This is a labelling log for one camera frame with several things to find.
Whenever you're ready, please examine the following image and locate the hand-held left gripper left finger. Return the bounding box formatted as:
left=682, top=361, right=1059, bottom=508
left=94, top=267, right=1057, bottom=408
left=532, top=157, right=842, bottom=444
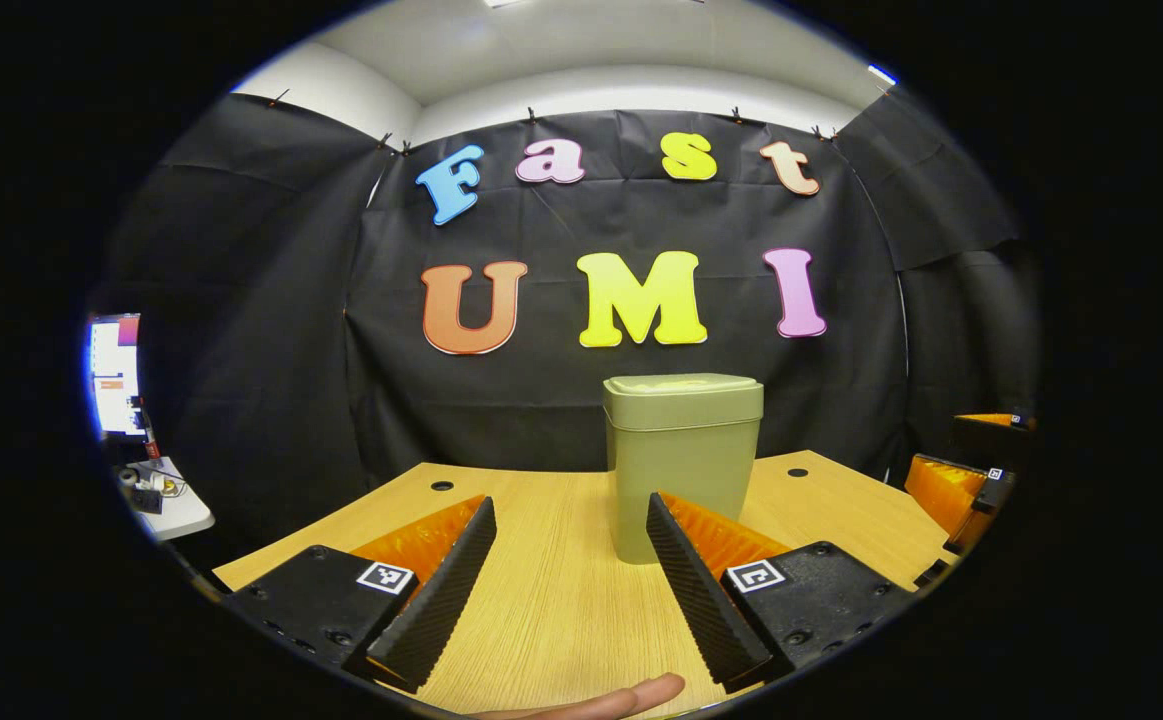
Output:
left=226, top=495, right=498, bottom=693

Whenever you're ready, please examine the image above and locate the green desktop garbage bin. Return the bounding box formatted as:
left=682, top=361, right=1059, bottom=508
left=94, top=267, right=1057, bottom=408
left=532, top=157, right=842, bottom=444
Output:
left=602, top=373, right=765, bottom=566

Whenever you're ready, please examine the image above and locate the white side table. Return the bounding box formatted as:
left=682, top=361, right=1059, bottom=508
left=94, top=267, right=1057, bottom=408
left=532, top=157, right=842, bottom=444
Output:
left=111, top=458, right=215, bottom=543

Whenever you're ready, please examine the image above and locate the computer monitor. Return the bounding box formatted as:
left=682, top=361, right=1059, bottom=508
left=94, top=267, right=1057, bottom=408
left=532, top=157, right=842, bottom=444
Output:
left=89, top=315, right=145, bottom=441

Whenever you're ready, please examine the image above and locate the wooden desktop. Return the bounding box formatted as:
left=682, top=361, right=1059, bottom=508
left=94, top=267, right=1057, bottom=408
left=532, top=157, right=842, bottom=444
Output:
left=213, top=450, right=962, bottom=719

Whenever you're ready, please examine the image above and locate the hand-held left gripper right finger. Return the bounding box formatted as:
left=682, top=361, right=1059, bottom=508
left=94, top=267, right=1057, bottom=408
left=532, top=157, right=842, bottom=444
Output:
left=645, top=490, right=917, bottom=693

